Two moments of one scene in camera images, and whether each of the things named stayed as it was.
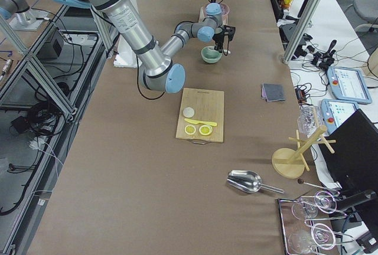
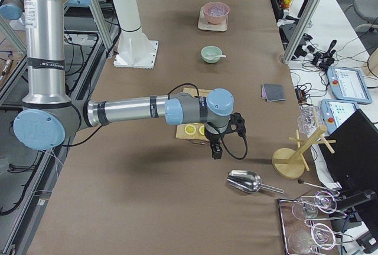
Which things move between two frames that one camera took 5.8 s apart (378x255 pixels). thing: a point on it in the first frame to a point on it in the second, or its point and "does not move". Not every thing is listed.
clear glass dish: (307, 119) does not move
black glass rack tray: (307, 226) does not move
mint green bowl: (209, 55) does not move
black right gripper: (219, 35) to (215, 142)
